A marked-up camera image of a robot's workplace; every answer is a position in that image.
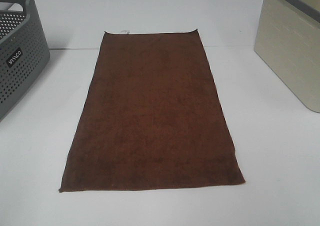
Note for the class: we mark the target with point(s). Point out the brown towel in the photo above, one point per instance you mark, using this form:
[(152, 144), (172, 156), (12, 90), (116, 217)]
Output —
[(152, 119)]

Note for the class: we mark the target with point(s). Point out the beige storage box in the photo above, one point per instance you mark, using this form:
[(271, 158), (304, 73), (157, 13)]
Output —
[(288, 41)]

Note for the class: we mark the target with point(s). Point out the grey perforated plastic basket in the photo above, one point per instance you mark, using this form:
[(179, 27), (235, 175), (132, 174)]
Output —
[(24, 52)]

